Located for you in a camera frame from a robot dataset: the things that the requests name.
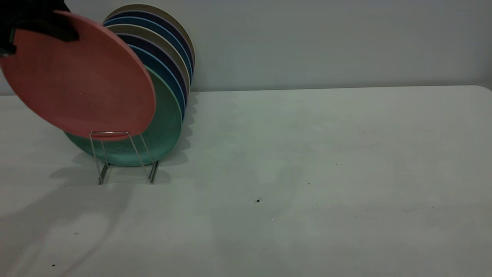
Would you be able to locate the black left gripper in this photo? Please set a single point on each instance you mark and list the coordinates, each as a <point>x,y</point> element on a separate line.
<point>30,9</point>

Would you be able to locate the blue plate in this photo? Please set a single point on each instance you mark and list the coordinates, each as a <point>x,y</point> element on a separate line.
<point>169,77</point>
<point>148,23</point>

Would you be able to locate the pink plate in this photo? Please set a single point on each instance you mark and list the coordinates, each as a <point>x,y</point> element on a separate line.
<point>77,84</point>

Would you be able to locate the green plate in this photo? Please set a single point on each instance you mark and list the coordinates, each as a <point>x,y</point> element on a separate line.
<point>165,123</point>

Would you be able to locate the beige plate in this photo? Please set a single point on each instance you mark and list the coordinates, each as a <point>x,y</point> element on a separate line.
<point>146,30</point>
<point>150,7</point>

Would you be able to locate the dark navy plate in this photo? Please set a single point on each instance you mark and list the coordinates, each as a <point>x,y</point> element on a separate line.
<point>161,52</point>
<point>157,18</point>

